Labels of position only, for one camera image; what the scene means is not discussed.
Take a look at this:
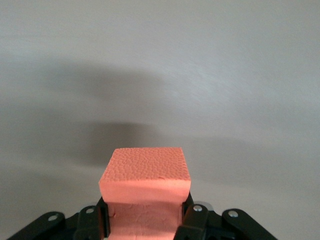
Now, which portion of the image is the orange foam block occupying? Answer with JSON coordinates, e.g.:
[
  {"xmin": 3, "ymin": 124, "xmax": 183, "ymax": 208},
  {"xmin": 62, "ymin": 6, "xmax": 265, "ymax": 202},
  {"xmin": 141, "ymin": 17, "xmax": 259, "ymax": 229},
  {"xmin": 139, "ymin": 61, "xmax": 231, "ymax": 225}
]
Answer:
[{"xmin": 98, "ymin": 147, "xmax": 192, "ymax": 240}]

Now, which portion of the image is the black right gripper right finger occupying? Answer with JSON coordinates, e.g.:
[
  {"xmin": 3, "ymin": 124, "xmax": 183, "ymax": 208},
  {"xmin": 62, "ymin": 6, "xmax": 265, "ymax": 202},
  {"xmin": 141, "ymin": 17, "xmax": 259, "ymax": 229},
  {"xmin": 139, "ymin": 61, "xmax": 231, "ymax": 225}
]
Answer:
[{"xmin": 173, "ymin": 193, "xmax": 276, "ymax": 240}]

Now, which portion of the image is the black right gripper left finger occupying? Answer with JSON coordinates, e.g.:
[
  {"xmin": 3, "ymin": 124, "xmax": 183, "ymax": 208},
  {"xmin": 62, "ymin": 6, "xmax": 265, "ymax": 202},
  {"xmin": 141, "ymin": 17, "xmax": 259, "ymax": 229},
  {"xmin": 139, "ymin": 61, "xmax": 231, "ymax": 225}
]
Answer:
[{"xmin": 4, "ymin": 196, "xmax": 111, "ymax": 240}]

